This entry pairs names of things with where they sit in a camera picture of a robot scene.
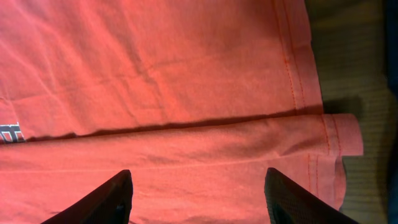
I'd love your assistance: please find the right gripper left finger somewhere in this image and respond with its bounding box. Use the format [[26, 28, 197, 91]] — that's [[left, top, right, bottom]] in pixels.
[[43, 170, 133, 224]]

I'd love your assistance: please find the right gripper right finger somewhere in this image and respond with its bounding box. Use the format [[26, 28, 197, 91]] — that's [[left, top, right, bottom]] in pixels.
[[264, 167, 358, 224]]

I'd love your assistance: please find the red printed t-shirt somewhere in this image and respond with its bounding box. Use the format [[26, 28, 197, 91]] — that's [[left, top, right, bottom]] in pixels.
[[1, 0, 363, 223]]

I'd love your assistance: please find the navy blue garment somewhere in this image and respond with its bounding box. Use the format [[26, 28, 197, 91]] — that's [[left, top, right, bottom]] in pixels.
[[384, 0, 397, 224]]

